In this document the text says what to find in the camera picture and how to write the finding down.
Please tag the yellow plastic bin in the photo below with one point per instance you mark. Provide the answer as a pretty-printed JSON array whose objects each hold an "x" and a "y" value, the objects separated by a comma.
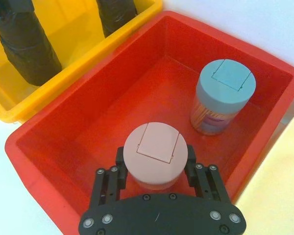
[{"x": 73, "y": 29}]

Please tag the cream plastic bin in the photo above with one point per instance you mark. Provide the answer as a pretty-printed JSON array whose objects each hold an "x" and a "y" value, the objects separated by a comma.
[{"x": 279, "y": 176}]

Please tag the clear jar with blue lid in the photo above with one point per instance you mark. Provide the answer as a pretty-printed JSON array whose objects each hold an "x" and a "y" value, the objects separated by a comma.
[{"x": 225, "y": 85}]

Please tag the red plastic bin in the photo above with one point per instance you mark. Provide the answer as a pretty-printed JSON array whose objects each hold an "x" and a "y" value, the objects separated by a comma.
[{"x": 107, "y": 102}]

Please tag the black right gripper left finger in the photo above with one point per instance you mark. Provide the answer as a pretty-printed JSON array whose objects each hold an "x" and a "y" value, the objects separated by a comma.
[{"x": 109, "y": 182}]

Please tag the clear jar with pink lid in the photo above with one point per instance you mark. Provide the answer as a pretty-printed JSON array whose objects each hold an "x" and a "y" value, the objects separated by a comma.
[{"x": 154, "y": 151}]

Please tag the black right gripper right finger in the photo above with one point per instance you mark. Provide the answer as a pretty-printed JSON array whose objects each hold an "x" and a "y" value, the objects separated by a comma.
[{"x": 207, "y": 182}]

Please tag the black wrapped cylinder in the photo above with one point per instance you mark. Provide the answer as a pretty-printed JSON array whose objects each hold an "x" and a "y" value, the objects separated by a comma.
[
  {"x": 27, "y": 49},
  {"x": 117, "y": 14}
]

